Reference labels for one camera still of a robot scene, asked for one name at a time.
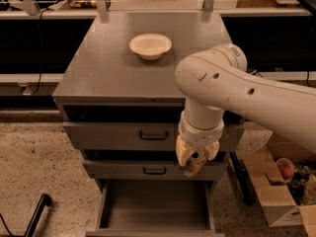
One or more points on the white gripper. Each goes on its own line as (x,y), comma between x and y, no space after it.
(201,134)

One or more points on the black cabinet leg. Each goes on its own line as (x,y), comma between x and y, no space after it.
(241,175)

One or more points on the brown cardboard box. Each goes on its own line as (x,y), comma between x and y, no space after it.
(277,203)

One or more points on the plastic cup with orange fruit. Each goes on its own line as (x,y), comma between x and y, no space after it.
(286,168)

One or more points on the black chair leg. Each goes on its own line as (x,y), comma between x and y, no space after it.
(45,200)

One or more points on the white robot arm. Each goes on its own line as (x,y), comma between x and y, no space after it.
(215,80)

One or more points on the grey drawer cabinet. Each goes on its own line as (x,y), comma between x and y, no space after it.
(107,82)

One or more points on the grey middle drawer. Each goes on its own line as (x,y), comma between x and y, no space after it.
(150,170)

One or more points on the grey bottom drawer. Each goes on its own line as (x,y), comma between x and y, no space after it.
(155,209)

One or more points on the grey top drawer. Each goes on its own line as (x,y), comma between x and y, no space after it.
(122,135)

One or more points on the orange soda can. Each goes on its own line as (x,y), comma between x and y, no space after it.
(195,163)

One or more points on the grey drawer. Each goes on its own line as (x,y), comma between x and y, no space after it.
(150,170)
(155,209)
(122,135)

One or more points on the white paper bowl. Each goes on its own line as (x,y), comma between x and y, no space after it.
(150,46)

